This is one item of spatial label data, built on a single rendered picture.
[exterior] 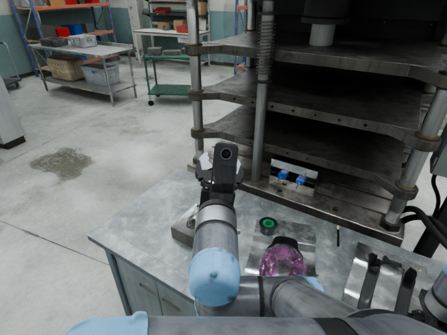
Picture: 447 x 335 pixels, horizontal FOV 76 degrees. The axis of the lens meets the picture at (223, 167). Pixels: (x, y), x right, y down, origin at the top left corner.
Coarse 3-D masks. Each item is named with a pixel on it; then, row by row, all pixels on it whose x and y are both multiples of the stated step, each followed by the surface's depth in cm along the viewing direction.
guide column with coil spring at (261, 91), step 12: (264, 24) 128; (264, 48) 133; (264, 60) 136; (264, 72) 139; (264, 84) 143; (264, 96) 146; (264, 108) 150; (264, 120) 154; (252, 168) 172; (252, 180) 175
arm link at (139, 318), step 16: (96, 320) 14; (112, 320) 14; (128, 320) 14; (144, 320) 13; (160, 320) 14; (176, 320) 14; (192, 320) 14; (208, 320) 14; (224, 320) 14; (240, 320) 14; (256, 320) 14; (272, 320) 14; (288, 320) 14; (304, 320) 14; (320, 320) 14; (336, 320) 14
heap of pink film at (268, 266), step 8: (272, 248) 118; (280, 248) 116; (288, 248) 117; (264, 256) 113; (272, 256) 114; (280, 256) 113; (288, 256) 113; (296, 256) 113; (264, 264) 108; (272, 264) 108; (288, 264) 111; (296, 264) 109; (304, 264) 111; (264, 272) 104; (272, 272) 104; (288, 272) 106; (296, 272) 103; (304, 272) 104
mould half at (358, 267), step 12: (360, 252) 110; (372, 252) 119; (384, 252) 119; (360, 264) 106; (384, 264) 105; (408, 264) 114; (348, 276) 110; (360, 276) 103; (384, 276) 101; (396, 276) 101; (420, 276) 101; (348, 288) 102; (360, 288) 101; (384, 288) 99; (396, 288) 98; (420, 288) 97; (348, 300) 98; (372, 300) 98; (384, 300) 97
